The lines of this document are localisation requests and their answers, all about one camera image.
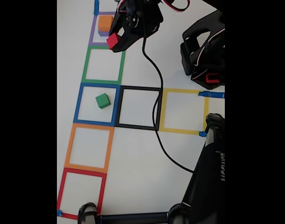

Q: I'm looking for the orange cube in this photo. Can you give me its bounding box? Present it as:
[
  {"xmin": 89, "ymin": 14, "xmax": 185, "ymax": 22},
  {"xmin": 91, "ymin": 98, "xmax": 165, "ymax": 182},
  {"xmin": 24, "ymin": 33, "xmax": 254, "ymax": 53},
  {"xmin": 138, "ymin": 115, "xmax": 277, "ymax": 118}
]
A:
[{"xmin": 97, "ymin": 15, "xmax": 115, "ymax": 32}]

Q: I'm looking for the small red cube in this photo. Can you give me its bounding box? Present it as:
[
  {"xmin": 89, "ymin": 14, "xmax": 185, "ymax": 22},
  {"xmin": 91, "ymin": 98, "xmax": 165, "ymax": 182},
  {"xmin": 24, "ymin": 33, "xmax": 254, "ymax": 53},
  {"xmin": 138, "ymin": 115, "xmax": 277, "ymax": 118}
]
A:
[{"xmin": 106, "ymin": 33, "xmax": 119, "ymax": 50}]

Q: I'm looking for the green cube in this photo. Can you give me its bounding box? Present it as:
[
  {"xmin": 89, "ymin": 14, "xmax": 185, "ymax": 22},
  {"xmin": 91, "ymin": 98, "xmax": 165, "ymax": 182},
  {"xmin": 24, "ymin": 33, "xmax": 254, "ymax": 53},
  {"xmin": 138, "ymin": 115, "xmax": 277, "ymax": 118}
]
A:
[{"xmin": 95, "ymin": 93, "xmax": 111, "ymax": 110}]

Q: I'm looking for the red printed clamp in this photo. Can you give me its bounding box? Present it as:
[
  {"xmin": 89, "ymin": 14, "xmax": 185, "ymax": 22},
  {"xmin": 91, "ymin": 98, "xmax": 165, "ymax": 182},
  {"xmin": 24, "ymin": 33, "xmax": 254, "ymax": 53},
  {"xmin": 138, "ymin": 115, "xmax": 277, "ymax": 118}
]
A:
[{"xmin": 205, "ymin": 72, "xmax": 220, "ymax": 84}]

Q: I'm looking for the purple square frame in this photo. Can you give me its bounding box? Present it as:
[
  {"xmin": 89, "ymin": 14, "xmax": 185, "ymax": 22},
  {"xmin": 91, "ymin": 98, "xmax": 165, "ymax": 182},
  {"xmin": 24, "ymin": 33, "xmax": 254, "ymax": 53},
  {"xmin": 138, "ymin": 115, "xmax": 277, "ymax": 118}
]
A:
[{"xmin": 88, "ymin": 11, "xmax": 117, "ymax": 47}]

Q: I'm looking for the green square frame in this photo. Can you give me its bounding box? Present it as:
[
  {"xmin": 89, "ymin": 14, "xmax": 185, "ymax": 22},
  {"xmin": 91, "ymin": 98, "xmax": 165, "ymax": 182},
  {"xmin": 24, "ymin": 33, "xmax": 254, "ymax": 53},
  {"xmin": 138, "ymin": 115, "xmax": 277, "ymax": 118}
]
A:
[{"xmin": 81, "ymin": 45, "xmax": 126, "ymax": 86}]

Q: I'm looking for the black camera cable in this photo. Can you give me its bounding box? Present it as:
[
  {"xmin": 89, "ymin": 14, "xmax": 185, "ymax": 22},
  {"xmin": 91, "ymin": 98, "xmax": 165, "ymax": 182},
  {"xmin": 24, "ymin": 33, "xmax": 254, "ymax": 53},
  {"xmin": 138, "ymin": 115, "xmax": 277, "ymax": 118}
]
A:
[{"xmin": 141, "ymin": 11, "xmax": 199, "ymax": 175}]

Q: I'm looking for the black square frame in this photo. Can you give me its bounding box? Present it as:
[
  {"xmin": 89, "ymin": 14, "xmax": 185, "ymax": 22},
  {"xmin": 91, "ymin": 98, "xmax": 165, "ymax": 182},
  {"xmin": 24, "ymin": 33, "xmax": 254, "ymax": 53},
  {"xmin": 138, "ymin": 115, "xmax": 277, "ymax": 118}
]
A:
[{"xmin": 114, "ymin": 85, "xmax": 163, "ymax": 131}]

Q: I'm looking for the yellow square frame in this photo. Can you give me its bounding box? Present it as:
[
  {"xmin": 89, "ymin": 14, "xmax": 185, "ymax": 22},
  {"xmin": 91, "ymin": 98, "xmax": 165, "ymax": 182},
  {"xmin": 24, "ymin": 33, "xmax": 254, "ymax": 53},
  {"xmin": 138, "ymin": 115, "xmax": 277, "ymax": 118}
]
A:
[{"xmin": 159, "ymin": 88, "xmax": 209, "ymax": 135}]

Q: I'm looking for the blue square frame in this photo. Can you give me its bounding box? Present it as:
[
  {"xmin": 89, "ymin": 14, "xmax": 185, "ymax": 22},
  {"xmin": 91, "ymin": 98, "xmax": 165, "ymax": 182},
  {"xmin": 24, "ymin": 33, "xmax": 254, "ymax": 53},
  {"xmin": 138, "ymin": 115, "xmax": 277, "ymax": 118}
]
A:
[{"xmin": 73, "ymin": 83, "xmax": 121, "ymax": 126}]

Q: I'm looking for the orange square frame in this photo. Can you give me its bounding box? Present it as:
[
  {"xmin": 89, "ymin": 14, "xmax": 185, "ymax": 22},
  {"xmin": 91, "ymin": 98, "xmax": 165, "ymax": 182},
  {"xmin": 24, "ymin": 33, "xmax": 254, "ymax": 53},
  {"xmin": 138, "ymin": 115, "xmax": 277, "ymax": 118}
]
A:
[{"xmin": 64, "ymin": 123, "xmax": 115, "ymax": 174}]

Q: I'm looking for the black camera tripod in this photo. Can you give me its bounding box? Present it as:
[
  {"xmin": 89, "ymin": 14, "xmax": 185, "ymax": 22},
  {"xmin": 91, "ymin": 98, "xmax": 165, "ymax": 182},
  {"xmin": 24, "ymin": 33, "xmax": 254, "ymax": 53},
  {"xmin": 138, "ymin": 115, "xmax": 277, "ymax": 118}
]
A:
[{"xmin": 77, "ymin": 113, "xmax": 225, "ymax": 224}]

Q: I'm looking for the red square frame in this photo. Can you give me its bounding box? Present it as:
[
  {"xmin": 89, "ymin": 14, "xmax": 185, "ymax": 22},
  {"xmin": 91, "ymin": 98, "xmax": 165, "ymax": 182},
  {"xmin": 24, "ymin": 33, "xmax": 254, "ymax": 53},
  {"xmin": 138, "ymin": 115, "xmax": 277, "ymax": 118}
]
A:
[{"xmin": 57, "ymin": 167, "xmax": 107, "ymax": 220}]

